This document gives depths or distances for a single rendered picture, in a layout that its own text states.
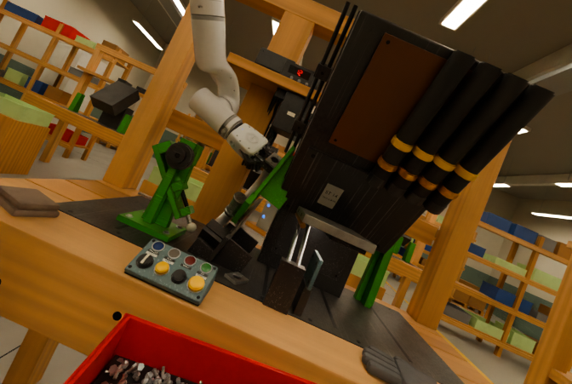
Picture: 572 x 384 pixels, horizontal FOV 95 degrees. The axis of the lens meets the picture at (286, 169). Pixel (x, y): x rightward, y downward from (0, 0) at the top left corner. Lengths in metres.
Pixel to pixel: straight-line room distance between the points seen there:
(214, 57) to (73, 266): 0.58
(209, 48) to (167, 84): 0.48
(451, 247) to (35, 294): 1.29
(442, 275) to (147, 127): 1.35
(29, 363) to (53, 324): 0.96
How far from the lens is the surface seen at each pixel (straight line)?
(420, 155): 0.60
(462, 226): 1.33
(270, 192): 0.73
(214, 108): 0.85
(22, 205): 0.71
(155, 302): 0.57
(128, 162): 1.26
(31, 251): 0.67
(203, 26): 0.82
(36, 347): 1.59
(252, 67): 1.07
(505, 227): 6.16
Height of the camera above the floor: 1.16
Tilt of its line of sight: 3 degrees up
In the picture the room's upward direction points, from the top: 24 degrees clockwise
